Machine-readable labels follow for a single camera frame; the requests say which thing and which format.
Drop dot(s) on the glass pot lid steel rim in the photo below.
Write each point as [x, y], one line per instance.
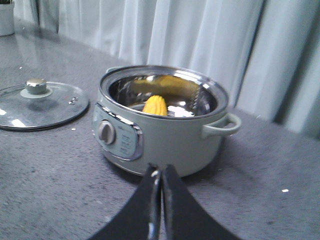
[39, 104]

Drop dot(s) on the white pleated curtain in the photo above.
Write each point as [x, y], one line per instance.
[265, 53]

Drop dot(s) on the pale green electric cooking pot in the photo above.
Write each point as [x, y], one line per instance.
[188, 138]

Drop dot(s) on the yellow corn cob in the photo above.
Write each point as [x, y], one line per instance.
[156, 105]

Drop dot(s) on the white plant pot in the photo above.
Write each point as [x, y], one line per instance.
[7, 26]

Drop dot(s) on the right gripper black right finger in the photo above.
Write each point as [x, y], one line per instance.
[184, 217]

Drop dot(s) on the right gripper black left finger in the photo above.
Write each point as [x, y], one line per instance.
[140, 217]

